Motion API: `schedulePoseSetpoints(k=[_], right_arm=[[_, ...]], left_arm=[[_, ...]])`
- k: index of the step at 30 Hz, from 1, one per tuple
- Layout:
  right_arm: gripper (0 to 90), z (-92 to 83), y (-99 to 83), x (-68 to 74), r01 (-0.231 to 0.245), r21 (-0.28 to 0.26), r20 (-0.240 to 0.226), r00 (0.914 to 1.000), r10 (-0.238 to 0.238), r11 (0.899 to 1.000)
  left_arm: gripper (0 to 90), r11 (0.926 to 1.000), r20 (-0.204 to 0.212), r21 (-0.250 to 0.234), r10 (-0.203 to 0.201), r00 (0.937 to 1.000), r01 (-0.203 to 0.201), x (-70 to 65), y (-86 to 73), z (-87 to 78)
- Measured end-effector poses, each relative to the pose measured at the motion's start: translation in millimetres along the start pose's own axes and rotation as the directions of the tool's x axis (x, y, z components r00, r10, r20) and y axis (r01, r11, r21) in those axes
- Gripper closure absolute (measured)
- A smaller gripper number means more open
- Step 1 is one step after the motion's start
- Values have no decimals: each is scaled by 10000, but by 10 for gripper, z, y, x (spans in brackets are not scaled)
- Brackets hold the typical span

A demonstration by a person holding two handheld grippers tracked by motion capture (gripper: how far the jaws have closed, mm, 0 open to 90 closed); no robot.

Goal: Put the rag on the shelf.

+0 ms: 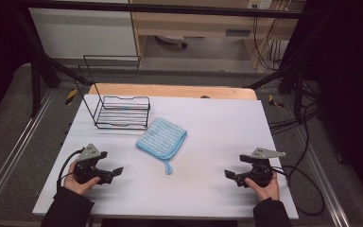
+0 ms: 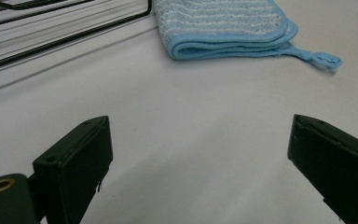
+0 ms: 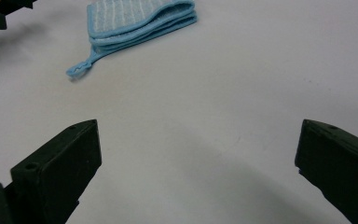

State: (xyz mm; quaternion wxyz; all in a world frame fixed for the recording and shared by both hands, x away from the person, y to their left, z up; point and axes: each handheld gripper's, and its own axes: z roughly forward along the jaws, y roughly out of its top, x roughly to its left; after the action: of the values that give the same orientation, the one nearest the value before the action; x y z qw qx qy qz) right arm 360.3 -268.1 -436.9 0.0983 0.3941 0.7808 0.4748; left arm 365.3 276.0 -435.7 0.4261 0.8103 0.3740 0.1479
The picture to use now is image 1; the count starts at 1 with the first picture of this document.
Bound white cabinet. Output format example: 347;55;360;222
28;7;139;60

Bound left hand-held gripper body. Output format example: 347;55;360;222
72;143;113;184

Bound black frame strut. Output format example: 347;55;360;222
13;9;93;118
248;18;320;124

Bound black frame crossbar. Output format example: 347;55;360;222
12;0;305;20

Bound black floor cables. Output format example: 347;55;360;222
268;79;320;135

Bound person's left hand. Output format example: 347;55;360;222
63;162;102;197

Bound grey chair base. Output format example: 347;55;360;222
154;34;189;49

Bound white power outlet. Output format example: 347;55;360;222
247;0;273;10

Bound white table cover board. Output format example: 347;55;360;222
32;94;300;220

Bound right hand-held gripper cable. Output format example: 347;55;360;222
271;165;326;218

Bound hand-held gripper cable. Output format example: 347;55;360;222
56;147;86;192
271;165;326;218

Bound yellow black tape strip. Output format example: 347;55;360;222
268;94;285;109
64;88;78;107

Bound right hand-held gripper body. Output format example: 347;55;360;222
235;147;287;188

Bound person's right hand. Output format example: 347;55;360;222
245;171;281;202

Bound left hand-held gripper cable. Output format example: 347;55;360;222
56;147;86;192

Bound hanging cable bundle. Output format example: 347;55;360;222
251;12;286;71

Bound wooden desk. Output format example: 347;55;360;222
131;0;307;70

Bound aluminium rail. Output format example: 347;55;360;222
0;89;57;209
296;124;352;227

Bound blue striped cloth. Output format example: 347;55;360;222
135;116;188;176

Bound black wire rack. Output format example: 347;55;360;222
74;54;151;131

